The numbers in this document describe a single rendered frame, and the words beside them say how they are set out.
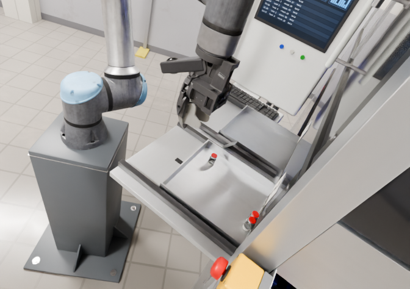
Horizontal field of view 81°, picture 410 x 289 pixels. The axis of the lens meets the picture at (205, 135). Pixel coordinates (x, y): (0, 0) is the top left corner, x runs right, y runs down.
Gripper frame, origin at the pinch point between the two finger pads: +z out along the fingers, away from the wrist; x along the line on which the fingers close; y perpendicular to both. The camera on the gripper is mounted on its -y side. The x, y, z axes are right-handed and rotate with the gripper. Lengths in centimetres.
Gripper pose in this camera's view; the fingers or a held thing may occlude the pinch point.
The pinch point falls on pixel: (183, 122)
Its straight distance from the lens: 59.3
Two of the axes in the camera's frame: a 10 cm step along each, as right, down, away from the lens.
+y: 8.0, 5.4, -2.5
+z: -2.8, 7.1, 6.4
